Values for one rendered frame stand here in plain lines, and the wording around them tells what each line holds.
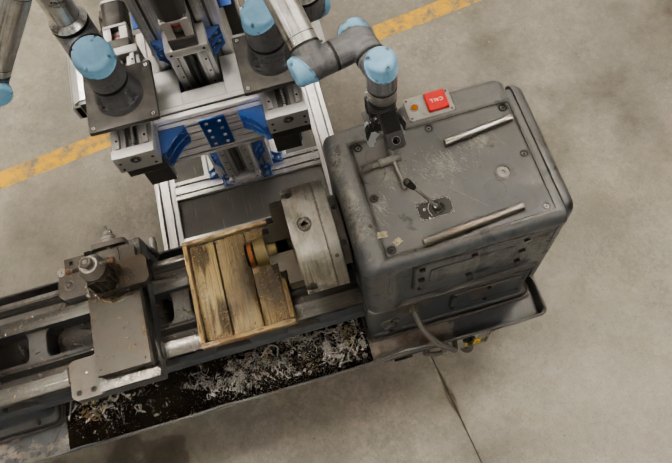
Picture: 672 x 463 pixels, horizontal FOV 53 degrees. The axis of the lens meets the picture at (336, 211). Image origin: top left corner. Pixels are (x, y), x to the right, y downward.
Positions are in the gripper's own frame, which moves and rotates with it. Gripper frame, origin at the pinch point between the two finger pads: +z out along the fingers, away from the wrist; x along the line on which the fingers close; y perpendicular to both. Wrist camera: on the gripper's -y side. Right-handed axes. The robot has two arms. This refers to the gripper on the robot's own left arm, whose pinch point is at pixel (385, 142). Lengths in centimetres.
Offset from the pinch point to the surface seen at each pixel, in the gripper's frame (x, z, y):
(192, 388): 81, 73, -33
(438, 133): -15.3, 4.1, 0.5
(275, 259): 38.3, 19.1, -16.5
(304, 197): 25.4, 7.2, -5.8
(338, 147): 12.4, 4.6, 5.0
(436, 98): -18.2, 2.9, 10.8
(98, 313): 95, 33, -12
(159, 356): 81, 38, -29
